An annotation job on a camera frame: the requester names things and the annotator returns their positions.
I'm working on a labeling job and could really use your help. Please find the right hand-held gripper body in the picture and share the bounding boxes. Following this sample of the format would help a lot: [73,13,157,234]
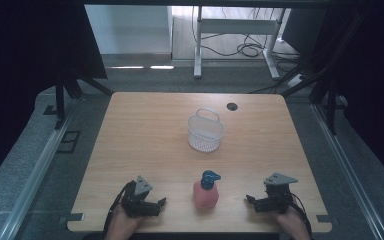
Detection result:
[263,171,300,215]

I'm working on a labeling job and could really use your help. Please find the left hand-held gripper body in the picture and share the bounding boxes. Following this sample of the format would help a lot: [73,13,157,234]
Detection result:
[121,175,155,219]

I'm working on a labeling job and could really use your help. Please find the person's left hand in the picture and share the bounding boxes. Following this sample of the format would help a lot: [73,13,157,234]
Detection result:
[104,206,146,240]

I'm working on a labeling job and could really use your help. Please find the person's right hand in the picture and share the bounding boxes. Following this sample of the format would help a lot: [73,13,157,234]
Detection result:
[272,199,311,240]

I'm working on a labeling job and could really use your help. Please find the pink bottle with blue pump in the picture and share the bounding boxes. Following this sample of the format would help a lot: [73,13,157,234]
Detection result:
[192,169,222,210]

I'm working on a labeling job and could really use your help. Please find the white plastic basket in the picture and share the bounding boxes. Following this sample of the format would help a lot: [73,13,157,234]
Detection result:
[187,107,226,154]

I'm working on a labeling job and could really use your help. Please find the black metal stand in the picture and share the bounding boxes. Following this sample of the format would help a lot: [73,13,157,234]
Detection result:
[53,70,115,130]
[281,13,368,136]

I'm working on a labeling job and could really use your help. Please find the white power strip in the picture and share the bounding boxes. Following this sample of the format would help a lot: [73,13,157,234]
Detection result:
[286,73,306,89]

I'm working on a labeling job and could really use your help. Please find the black curtain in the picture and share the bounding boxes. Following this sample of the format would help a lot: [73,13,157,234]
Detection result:
[0,0,108,193]
[281,0,384,193]

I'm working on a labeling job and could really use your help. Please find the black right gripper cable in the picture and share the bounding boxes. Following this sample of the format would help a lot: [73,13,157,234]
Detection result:
[289,192,315,240]

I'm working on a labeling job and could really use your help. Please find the aluminium rail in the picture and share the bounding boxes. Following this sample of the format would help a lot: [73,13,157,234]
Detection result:
[0,99,78,240]
[311,103,384,240]

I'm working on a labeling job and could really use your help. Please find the black floor cables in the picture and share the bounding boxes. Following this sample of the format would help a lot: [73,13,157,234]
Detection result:
[198,7,301,94]

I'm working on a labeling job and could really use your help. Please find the white metal desk frame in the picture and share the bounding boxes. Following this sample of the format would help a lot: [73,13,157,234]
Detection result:
[193,5,286,81]

